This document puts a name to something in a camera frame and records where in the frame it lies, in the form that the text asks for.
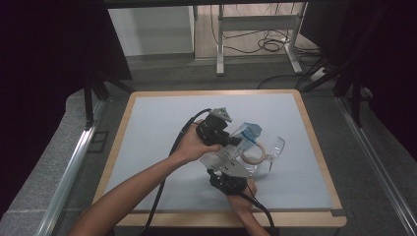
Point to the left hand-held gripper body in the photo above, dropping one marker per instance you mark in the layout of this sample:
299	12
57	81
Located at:
213	131

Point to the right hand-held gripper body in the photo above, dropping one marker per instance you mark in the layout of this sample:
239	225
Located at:
231	170

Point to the beige tape roll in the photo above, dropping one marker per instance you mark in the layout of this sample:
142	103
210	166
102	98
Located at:
263	154

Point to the clear plastic safety glasses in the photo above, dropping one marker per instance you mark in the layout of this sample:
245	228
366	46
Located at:
275	149

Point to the person's left hand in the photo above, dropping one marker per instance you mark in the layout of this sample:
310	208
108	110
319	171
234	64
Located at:
188	146

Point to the person's right hand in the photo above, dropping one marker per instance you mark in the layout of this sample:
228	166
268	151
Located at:
241	204

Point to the pale blue table mat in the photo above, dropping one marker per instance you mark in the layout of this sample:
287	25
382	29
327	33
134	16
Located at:
164	118

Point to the white power strip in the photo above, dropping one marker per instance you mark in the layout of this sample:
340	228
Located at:
318	73

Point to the white metal stand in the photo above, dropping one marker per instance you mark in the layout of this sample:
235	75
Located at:
259	23

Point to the white cabinet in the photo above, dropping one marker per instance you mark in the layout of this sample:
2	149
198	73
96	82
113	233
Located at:
150	29

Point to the black tripod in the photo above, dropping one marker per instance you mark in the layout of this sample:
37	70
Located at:
88	98
355	98

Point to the dark curtain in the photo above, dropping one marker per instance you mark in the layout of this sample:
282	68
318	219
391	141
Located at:
42	65
387	49

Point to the aluminium rail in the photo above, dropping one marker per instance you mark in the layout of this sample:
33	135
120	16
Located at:
377	157
70	170

